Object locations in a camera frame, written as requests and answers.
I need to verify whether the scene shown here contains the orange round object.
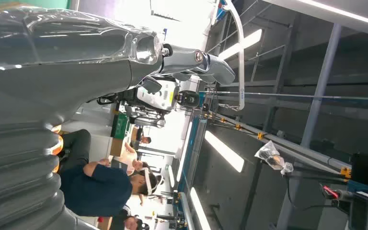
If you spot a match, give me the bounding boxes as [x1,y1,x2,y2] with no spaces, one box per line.
[50,124,65,174]

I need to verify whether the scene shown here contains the clear plastic film cover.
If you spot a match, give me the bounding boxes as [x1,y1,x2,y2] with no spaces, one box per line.
[0,6,165,70]

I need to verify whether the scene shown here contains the green box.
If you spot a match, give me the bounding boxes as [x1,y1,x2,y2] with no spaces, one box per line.
[110,113,131,139]

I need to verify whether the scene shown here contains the brown cardboard box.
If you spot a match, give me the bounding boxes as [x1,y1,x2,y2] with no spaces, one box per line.
[109,138,126,158]

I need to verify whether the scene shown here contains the ribbed grey left arm sleeve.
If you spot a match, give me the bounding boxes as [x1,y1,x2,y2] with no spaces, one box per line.
[0,122,67,230]

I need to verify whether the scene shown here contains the person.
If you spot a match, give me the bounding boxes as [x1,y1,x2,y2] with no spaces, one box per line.
[130,126,152,150]
[107,205,150,230]
[57,128,159,218]
[109,142,151,177]

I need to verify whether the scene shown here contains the white humanoid robot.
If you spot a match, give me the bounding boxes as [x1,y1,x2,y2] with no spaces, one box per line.
[96,79,201,129]

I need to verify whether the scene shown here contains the white head-worn headset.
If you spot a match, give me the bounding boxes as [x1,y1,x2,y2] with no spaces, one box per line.
[138,167,165,196]

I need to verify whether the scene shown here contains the long ceiling light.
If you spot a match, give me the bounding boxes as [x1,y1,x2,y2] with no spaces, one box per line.
[189,187,212,230]
[218,29,264,61]
[204,130,245,173]
[297,0,368,30]
[168,165,176,188]

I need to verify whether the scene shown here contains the black metal stand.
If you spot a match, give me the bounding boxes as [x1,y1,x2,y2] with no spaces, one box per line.
[153,190,187,230]

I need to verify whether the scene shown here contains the blue hoist block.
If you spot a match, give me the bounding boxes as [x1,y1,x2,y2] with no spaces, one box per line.
[217,0,233,13]

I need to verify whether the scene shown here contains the crumpled clear plastic bag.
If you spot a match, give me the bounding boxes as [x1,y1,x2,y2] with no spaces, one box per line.
[254,140,295,176]

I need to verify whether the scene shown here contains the thin steel rod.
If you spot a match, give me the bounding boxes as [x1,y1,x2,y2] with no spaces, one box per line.
[200,91,368,102]

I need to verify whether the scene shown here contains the grey steel column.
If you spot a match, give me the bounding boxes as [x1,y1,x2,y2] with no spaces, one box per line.
[274,23,344,230]

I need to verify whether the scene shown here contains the red and black tool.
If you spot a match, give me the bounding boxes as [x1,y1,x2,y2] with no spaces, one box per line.
[319,183,352,204]

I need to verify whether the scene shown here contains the blue rail frame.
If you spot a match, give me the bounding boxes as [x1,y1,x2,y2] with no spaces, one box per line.
[174,116,207,230]

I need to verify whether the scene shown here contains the white curved hoist frame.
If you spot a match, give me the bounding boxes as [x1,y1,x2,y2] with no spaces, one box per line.
[217,0,247,112]

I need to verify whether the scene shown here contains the grey overhead rail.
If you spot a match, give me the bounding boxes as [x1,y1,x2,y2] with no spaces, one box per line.
[209,112,352,173]

